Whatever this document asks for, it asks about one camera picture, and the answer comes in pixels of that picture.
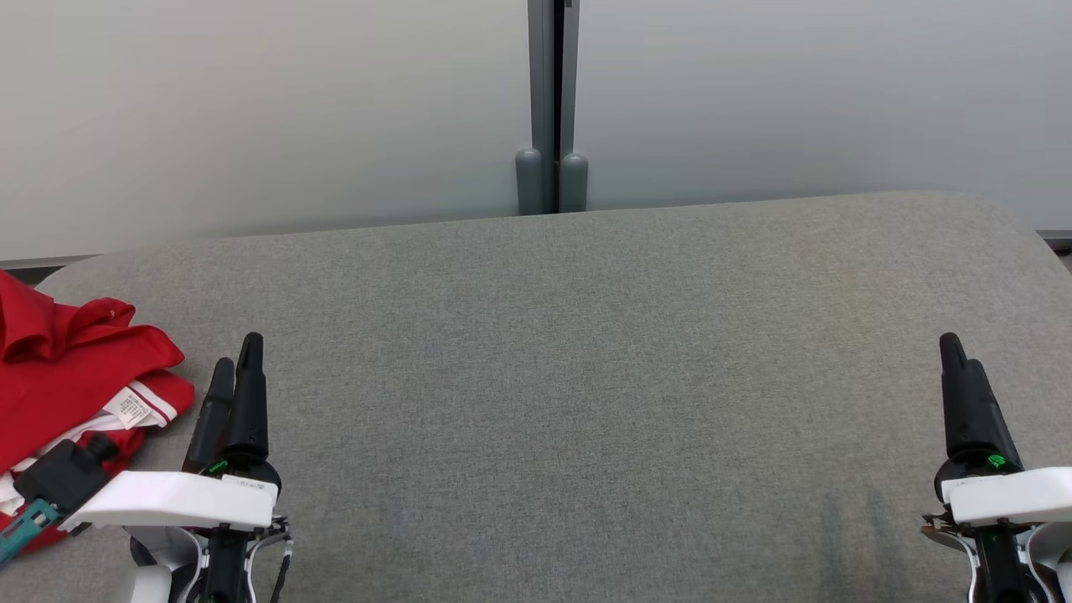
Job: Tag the red white-sleeved T-shirt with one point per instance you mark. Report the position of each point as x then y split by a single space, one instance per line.
75 385

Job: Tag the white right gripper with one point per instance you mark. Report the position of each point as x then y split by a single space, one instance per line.
1013 496

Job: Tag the grey metal partition post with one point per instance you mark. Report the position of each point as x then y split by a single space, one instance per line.
553 109

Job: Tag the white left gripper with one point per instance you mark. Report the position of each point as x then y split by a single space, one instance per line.
176 501

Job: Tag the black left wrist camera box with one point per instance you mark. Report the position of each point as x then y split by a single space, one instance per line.
63 477

